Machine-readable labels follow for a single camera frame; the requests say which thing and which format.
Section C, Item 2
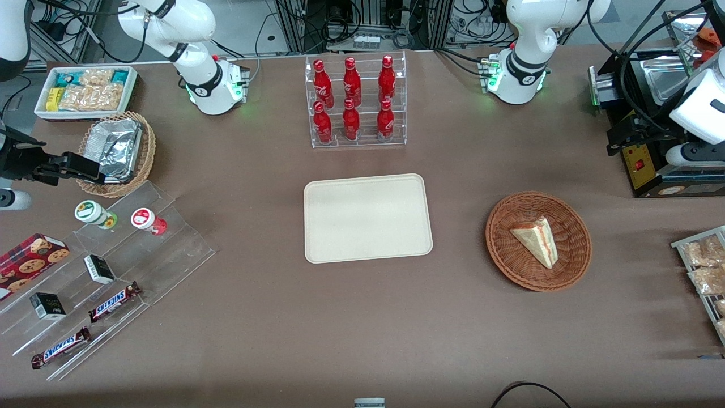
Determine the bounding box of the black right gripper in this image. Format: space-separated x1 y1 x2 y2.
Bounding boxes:
0 127 106 187

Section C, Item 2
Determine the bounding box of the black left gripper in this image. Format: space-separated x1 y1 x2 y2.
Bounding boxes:
607 108 683 157

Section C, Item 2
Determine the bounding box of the triangular sandwich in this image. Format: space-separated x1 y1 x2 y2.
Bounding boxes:
510 216 560 270

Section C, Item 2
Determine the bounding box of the light wicker basket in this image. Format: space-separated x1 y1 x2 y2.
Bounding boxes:
75 110 157 199

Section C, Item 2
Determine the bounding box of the brown wicker basket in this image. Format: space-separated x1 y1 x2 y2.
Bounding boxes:
485 191 593 293

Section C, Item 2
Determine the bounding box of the beige plastic tray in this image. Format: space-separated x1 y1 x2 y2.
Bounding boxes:
304 173 434 265

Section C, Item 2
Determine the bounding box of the green label yoghurt cup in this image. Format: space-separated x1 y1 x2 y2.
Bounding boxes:
74 200 119 230

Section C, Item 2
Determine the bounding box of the black hot food display case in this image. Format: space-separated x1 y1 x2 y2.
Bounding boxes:
588 10 725 198

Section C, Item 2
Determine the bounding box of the aluminium foil container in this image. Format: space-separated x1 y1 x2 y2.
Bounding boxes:
84 118 143 184

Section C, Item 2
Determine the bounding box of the white plastic snack bin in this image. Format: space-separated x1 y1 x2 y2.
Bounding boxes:
34 65 139 122

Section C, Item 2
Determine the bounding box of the steel food pan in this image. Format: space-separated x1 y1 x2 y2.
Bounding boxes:
645 56 703 104

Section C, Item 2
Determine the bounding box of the large clear cracker bag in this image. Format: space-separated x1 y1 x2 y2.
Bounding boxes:
58 83 125 112

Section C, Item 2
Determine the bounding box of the red label yoghurt cup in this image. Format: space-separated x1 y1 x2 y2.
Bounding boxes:
130 207 168 236

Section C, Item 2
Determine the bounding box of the small clear cracker bag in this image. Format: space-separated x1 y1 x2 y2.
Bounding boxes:
78 68 115 87

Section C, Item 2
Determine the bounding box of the red cookie box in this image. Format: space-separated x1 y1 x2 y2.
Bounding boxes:
0 233 71 296

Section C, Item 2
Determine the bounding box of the small black box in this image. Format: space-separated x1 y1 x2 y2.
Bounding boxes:
83 254 117 285
29 292 67 321

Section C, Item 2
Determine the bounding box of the clear acrylic stepped shelf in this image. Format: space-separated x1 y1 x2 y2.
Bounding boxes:
0 180 216 382

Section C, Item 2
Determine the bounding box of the snickers chocolate bar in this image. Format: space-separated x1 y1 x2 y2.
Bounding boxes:
31 326 92 370
88 281 142 324

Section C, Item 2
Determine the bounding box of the red cola bottle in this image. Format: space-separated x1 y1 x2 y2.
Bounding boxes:
378 55 396 104
342 99 361 142
376 100 395 141
313 101 334 145
313 59 335 109
342 57 362 107

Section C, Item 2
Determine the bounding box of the clear acrylic bottle rack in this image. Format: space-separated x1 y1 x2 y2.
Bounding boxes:
304 50 408 150

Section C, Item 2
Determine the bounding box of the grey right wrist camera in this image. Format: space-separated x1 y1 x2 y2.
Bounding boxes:
0 189 32 211

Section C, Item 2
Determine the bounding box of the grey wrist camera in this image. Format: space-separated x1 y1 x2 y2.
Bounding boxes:
665 142 725 168
0 189 32 211

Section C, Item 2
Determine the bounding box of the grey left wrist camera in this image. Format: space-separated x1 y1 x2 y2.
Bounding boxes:
665 142 725 168

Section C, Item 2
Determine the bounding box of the metal wire rack tray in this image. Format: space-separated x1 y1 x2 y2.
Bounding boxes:
671 225 725 347

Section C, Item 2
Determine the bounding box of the black cable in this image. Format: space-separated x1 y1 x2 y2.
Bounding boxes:
490 381 573 408

